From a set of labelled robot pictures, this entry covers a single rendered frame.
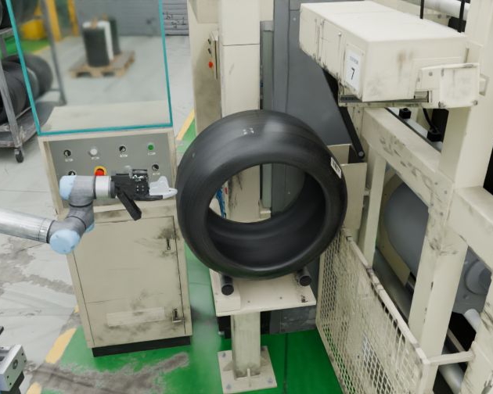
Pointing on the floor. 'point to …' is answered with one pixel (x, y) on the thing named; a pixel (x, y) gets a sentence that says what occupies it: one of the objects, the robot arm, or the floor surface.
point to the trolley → (4, 87)
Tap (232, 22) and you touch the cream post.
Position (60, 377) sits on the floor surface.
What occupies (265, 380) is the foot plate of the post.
